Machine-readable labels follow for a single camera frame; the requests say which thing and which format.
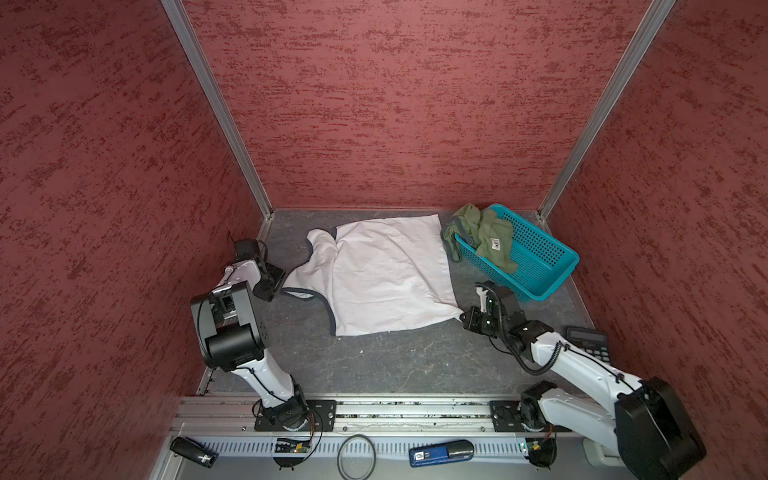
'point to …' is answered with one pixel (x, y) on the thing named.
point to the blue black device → (429, 454)
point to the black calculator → (593, 341)
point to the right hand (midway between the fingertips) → (457, 322)
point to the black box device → (193, 451)
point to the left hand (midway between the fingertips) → (282, 286)
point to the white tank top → (378, 273)
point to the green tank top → (492, 234)
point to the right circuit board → (542, 452)
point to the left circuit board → (289, 452)
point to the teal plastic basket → (544, 261)
